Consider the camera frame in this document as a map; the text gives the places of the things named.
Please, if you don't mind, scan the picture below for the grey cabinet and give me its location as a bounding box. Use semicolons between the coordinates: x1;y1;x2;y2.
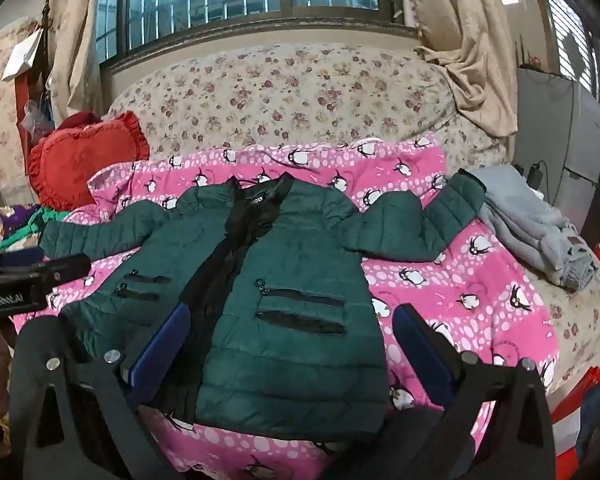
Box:
514;67;600;230

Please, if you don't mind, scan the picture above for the floral bed sheet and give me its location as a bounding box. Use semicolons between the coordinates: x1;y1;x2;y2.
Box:
108;44;600;390

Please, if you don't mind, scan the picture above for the green and purple clothes pile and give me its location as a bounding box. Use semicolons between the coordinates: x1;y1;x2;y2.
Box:
0;204;69;252

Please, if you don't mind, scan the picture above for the beige right curtain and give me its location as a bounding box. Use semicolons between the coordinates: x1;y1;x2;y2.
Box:
413;0;518;139

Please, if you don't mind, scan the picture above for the beige left curtain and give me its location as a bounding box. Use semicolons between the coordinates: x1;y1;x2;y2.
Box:
48;0;102;124

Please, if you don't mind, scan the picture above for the grey sweatshirt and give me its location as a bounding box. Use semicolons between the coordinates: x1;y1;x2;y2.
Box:
471;165;597;292

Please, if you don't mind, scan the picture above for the dark green puffer jacket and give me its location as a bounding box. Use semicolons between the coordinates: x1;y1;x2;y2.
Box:
40;171;486;442

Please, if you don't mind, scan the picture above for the red ruffled pillow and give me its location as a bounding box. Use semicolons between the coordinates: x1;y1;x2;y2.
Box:
28;112;150;211

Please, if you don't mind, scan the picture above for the beige curtain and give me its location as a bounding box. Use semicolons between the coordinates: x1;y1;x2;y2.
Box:
413;0;518;139
48;0;102;124

